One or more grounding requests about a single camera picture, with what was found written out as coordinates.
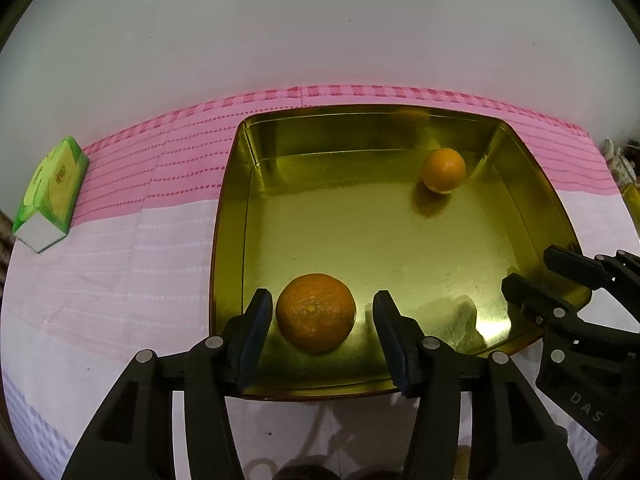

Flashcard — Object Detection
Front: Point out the white ornament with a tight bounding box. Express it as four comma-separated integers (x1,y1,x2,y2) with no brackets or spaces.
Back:
602,139,638,183

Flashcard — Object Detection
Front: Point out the gold and red tin box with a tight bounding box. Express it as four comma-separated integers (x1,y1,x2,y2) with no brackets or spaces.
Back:
209,104,593,401

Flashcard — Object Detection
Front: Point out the pink and purple checked tablecloth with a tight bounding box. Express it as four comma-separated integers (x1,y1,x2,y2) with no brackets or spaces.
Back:
0,82,640,480

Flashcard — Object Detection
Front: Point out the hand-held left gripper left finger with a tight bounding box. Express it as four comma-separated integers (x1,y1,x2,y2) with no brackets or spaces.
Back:
61,287,275,480

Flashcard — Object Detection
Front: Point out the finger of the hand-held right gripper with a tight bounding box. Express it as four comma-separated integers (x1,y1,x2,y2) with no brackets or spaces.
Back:
544,245,640,306
501,273,640,348

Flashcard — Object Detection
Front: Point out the green tissue pack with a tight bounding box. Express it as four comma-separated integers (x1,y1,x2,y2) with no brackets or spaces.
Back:
12,136,91,254

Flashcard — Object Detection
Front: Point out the orange mandarin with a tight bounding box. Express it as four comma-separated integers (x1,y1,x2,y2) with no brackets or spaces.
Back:
421,147,467,195
275,273,358,356

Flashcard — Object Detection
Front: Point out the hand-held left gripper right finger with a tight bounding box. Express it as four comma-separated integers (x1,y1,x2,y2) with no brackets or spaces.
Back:
372,290,583,480

